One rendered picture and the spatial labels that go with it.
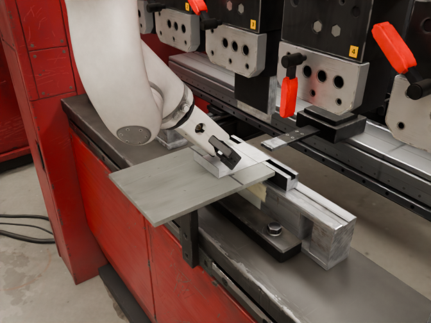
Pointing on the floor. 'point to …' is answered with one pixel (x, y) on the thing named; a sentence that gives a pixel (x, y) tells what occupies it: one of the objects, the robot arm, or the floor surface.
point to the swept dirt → (117, 307)
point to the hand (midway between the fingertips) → (222, 152)
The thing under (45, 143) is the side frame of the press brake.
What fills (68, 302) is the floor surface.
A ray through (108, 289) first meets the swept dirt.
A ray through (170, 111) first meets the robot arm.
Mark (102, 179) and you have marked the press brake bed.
